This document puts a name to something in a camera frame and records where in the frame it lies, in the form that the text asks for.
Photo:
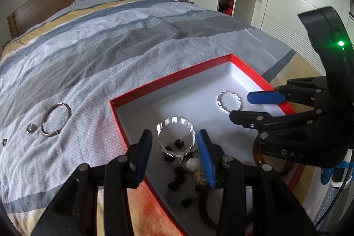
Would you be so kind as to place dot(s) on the red cardboard box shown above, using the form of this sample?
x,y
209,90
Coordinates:
x,y
193,92

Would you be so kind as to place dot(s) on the blue white object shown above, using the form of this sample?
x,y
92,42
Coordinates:
x,y
326,173

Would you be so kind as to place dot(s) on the large amber bangle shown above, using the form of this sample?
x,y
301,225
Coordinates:
x,y
257,159

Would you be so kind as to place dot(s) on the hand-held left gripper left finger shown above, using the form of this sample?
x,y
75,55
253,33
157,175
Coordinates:
x,y
142,154

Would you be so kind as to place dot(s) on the dark amber bangle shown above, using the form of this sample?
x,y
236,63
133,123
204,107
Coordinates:
x,y
202,208

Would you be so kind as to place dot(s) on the plain silver bangle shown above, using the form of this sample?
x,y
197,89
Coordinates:
x,y
54,133

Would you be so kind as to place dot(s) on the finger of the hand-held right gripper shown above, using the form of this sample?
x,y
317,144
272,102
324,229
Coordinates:
x,y
265,97
249,117

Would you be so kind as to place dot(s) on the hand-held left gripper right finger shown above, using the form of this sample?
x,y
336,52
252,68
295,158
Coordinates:
x,y
206,160

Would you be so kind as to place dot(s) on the red item in wardrobe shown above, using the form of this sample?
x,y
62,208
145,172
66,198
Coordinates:
x,y
229,8

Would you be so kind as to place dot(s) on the striped bed with headboard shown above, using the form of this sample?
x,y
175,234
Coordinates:
x,y
96,45

